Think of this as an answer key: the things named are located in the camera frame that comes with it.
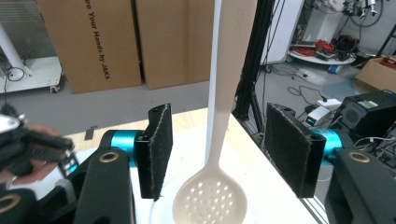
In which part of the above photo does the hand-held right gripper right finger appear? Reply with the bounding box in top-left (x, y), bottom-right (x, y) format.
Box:
top-left (264, 103), bottom-right (344, 199)

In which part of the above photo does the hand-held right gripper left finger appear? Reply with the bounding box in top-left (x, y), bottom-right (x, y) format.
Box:
top-left (110, 103), bottom-right (174, 202)

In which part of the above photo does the beige slotted spoon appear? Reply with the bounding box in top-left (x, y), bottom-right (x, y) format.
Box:
top-left (172, 0), bottom-right (260, 224)

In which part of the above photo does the black tape strip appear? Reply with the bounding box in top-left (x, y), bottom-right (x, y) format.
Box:
top-left (84, 125), bottom-right (99, 141)

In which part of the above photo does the white grid mat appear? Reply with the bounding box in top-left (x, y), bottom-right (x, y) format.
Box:
top-left (12, 122), bottom-right (318, 224)

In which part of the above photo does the white device with green display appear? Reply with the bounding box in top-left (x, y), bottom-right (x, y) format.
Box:
top-left (304, 106), bottom-right (332, 128)

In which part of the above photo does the white power strip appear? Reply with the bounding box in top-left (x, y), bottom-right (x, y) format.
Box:
top-left (317, 98), bottom-right (343, 109)

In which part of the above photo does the black computer tower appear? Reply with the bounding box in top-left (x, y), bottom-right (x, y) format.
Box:
top-left (333, 91), bottom-right (396, 138)

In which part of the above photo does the blue tape roll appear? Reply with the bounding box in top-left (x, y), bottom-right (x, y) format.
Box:
top-left (327, 63), bottom-right (344, 75)

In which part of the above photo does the white round table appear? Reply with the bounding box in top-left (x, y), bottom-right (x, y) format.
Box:
top-left (289, 46), bottom-right (357, 65)

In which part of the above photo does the large printed cardboard box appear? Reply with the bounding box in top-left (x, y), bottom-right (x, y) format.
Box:
top-left (36, 0), bottom-right (143, 94)

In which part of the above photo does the large plain cardboard box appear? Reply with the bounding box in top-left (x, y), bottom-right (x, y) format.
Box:
top-left (134, 0), bottom-right (217, 91)

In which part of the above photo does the open cardboard box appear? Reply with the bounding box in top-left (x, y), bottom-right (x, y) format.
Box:
top-left (355, 55), bottom-right (396, 93)

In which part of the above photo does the white upright board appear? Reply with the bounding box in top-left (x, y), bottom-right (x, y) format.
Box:
top-left (261, 0), bottom-right (305, 65)

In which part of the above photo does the black floor cable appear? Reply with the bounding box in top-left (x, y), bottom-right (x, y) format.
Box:
top-left (287, 84), bottom-right (326, 105)

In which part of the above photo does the black looped cable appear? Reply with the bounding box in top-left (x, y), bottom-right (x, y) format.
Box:
top-left (3, 65), bottom-right (26, 105)

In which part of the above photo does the white cable bundle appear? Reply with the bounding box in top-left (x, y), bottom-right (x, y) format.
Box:
top-left (354, 135), bottom-right (396, 171)

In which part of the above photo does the black metal frame stand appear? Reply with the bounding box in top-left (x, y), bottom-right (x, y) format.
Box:
top-left (233, 0), bottom-right (286, 127)

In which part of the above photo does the red cable bundle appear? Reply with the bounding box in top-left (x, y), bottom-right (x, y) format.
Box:
top-left (291, 39), bottom-right (336, 58)

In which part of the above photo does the black cable bundle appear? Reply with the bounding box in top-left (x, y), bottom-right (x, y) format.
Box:
top-left (333, 34), bottom-right (360, 61)

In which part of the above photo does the grey equipment with cables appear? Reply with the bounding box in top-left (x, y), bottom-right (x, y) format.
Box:
top-left (341, 0), bottom-right (380, 28)

